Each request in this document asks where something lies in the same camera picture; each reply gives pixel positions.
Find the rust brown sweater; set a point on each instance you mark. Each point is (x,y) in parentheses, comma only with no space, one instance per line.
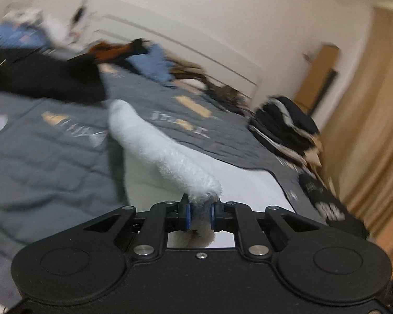
(108,50)

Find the black coat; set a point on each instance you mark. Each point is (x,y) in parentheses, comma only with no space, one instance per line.
(52,78)

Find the beige folded clothes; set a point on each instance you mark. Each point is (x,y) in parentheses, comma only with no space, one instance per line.
(186,72)

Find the white headboard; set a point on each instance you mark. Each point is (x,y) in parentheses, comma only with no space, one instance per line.
(183,49)

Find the light grey hoodie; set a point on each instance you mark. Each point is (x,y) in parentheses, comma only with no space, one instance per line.
(55,29)

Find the grey printed bed quilt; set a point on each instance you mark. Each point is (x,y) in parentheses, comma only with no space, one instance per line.
(36,157)

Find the white printed fleece blanket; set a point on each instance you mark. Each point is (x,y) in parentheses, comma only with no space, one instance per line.
(150,144)

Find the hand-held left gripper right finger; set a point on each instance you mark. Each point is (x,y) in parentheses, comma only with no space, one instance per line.
(214,217)

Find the tabby cat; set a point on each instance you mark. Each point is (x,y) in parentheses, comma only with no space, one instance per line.
(229,95)

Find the black board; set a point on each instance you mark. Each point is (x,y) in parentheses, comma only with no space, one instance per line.
(329,85)

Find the blue printed pillow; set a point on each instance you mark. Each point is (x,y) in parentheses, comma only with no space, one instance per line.
(9,36)

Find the black printed t-shirt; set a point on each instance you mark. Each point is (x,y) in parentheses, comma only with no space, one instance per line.
(321,193)

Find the stack of folded clothes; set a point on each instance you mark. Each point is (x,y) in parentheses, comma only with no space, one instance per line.
(288,127)

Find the blue denim shirt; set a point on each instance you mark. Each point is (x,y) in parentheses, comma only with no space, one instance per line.
(154,63)

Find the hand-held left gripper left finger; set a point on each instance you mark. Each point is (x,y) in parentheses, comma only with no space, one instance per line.
(188,217)

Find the beige curtain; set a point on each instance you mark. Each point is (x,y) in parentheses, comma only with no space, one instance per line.
(373,104)

